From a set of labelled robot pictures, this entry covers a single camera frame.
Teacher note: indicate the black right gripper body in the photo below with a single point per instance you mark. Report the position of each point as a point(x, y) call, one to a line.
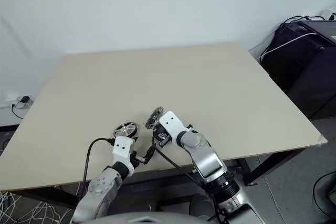
point(160, 136)

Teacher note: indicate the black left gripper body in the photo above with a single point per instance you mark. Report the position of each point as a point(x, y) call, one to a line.
point(135, 159)

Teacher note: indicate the round dark motor housing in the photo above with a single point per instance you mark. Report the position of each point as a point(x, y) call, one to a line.
point(153, 115)

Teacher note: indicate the silver spoked rotor wheel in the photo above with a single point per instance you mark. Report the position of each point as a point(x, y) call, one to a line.
point(125, 129)

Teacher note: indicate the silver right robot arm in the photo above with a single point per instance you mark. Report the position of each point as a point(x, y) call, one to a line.
point(207, 161)

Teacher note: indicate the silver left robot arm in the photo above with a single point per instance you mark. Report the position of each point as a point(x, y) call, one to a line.
point(101, 184)

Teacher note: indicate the black plug adapter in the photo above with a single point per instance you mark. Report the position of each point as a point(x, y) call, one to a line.
point(25, 99)

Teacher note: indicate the white power strip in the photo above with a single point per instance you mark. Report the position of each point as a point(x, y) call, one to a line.
point(10, 100)

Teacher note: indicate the black cabinet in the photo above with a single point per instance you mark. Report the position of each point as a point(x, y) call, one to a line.
point(302, 72)

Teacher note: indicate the tape on table corner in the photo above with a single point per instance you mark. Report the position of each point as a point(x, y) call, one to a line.
point(322, 140)

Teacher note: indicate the dark flat laptop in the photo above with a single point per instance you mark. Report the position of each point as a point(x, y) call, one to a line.
point(321, 31)

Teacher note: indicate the white power adapter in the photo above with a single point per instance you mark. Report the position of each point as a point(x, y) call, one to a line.
point(328, 12)

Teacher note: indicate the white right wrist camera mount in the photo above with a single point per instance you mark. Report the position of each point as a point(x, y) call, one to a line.
point(170, 124)

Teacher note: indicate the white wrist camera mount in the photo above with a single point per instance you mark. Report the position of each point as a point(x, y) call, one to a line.
point(122, 148)
point(170, 124)

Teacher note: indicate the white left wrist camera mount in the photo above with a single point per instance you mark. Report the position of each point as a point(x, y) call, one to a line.
point(122, 148)

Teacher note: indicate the black metal table frame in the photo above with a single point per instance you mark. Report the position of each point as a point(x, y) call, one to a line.
point(275, 158)

